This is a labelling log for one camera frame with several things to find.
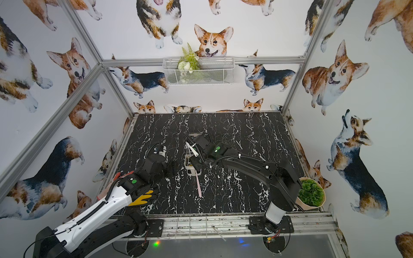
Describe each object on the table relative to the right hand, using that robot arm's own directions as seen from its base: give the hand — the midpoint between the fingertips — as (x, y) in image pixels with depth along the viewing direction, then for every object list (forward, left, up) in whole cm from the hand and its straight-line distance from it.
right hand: (192, 160), depth 79 cm
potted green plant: (-15, -54, -5) cm, 56 cm away
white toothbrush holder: (-1, +2, -9) cm, 9 cm away
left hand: (+1, +9, -1) cm, 9 cm away
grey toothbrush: (-2, -3, +9) cm, 10 cm away
